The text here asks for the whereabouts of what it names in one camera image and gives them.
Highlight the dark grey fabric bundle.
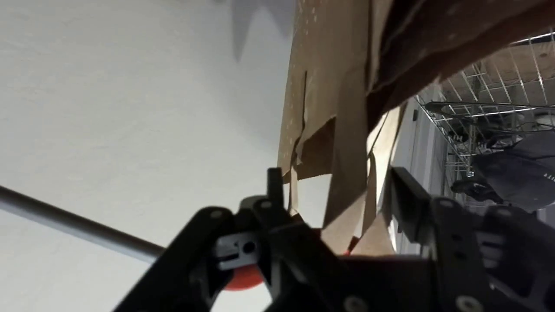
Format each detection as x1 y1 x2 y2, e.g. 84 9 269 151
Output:
450 128 555 213

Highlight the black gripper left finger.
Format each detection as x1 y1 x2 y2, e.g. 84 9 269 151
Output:
113 166 339 312

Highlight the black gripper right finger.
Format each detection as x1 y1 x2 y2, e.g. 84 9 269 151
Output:
385 166 555 312

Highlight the brown paper bag blue print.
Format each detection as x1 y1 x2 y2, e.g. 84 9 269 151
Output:
276 0 406 256

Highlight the chrome wire shelf rack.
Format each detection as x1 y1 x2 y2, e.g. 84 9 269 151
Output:
413 31 555 192

